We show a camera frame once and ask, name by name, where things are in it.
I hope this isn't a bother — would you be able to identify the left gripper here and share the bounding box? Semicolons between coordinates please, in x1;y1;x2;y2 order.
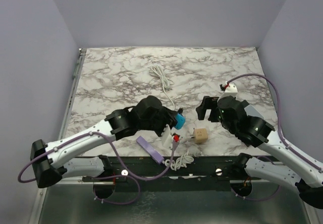
139;107;178;139

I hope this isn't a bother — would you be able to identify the white power cord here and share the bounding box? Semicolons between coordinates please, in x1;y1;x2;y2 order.
148;66;179;111

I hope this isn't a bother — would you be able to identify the purple power strip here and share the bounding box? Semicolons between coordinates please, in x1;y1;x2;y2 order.
136;136;165;164

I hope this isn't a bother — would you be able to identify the aluminium frame rail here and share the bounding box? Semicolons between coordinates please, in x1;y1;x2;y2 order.
58;48;87;140

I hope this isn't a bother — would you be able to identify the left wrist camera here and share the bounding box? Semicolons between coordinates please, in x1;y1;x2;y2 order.
160;125;182;150

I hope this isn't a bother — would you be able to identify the purple strip white cord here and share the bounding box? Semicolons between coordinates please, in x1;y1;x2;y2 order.
164;150;195;171

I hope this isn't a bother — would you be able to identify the beige cube socket adapter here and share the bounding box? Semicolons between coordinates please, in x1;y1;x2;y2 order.
188;128;208;144

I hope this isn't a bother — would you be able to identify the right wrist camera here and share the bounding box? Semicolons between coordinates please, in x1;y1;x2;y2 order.
219;83;238;99

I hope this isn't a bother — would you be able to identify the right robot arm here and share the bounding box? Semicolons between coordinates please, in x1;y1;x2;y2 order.
196;96;322;209

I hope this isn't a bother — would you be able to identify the blue charger plug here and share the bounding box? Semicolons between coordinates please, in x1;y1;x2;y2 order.
174;113;186;130

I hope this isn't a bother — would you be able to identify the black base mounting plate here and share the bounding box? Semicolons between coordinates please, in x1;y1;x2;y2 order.
83;154;262;193

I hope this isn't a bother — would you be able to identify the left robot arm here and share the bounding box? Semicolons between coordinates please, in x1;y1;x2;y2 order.
30;96;185;188

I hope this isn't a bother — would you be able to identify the grey rectangular block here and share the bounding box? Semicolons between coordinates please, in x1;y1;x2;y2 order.
244;104;264;120

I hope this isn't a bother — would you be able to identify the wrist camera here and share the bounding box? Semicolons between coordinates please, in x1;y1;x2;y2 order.
160;125;182;150
219;83;238;99

